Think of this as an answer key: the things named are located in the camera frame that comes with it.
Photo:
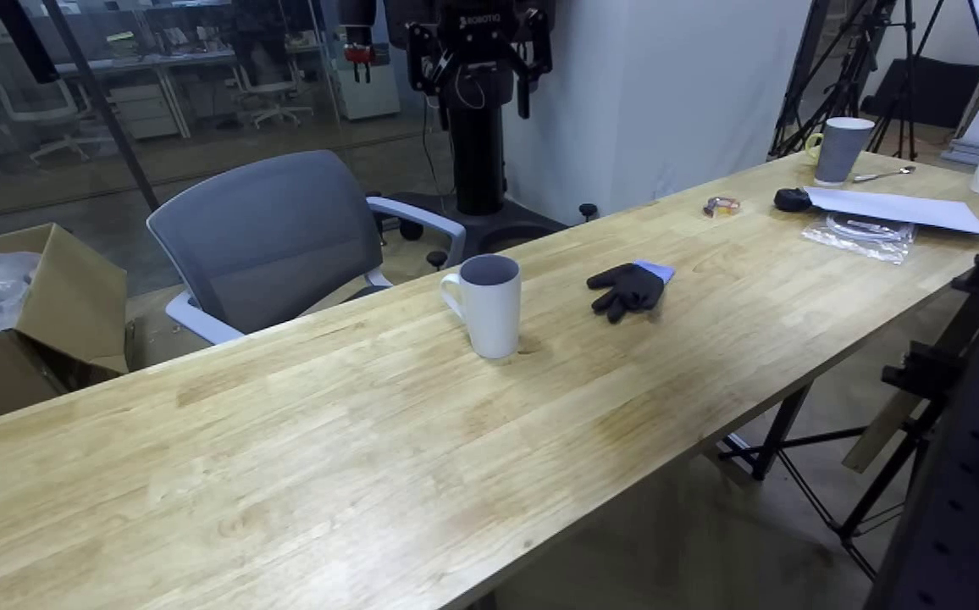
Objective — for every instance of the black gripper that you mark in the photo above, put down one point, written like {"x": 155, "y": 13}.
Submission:
{"x": 478, "y": 56}

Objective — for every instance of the white ceramic mug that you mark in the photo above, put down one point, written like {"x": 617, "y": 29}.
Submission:
{"x": 484, "y": 301}

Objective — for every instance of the black work glove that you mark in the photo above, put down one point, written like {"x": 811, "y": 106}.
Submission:
{"x": 626, "y": 288}

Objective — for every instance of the grey office chair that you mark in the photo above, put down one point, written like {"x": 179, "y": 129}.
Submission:
{"x": 265, "y": 243}

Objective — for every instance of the small tape roll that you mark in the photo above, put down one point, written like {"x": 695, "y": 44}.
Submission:
{"x": 721, "y": 209}

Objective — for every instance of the black small object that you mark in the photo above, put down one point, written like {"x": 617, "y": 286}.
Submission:
{"x": 791, "y": 202}

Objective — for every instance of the grey paper cup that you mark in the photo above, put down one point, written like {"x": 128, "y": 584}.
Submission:
{"x": 843, "y": 141}

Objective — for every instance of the black tripod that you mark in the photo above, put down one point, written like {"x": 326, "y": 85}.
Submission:
{"x": 869, "y": 59}

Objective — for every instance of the clear plastic bag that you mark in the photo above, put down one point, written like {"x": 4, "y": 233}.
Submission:
{"x": 880, "y": 243}

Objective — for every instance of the white paper sheets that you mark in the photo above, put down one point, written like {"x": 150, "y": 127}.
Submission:
{"x": 919, "y": 210}

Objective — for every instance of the cardboard box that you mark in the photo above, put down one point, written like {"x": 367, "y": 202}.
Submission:
{"x": 72, "y": 324}

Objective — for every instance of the black metal stand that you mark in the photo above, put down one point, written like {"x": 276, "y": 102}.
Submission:
{"x": 933, "y": 557}

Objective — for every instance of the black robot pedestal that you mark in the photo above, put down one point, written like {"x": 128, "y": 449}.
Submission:
{"x": 478, "y": 216}

